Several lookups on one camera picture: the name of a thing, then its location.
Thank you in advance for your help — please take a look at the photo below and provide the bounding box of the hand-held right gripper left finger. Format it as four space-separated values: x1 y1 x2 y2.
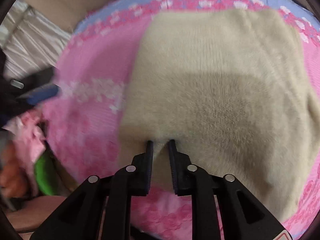
30 140 154 240

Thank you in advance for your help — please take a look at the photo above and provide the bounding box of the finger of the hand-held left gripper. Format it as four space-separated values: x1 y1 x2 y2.
15 66 61 106

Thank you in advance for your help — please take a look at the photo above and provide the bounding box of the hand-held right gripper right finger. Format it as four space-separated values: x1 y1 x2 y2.
167 139 294 240

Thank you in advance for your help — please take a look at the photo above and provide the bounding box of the beige sweater with black hearts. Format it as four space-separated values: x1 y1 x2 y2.
119 8 318 227

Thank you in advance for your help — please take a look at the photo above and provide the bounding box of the person's left hand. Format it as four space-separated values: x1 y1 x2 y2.
0 144 28 198

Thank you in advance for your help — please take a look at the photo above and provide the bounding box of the pink garment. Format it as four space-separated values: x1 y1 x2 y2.
10 110 47 188

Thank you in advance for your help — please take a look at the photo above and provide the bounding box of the white pleated cloth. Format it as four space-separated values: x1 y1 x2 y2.
0 0 72 80

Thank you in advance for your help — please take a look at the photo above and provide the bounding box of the pink floral bed sheet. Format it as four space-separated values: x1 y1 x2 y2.
41 0 320 240

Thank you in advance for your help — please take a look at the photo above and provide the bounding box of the green cloth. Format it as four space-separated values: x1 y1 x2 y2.
34 152 60 197

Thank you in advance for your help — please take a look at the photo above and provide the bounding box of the beige backdrop cloth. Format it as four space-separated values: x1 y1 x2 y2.
19 0 155 33

